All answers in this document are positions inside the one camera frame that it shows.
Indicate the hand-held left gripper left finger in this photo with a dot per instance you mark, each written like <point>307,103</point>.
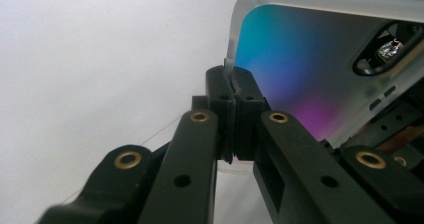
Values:
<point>220,90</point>

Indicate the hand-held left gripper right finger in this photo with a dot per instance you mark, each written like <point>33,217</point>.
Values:
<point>248,117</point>

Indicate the iridescent phone case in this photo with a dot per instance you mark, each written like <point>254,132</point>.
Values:
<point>283,50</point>

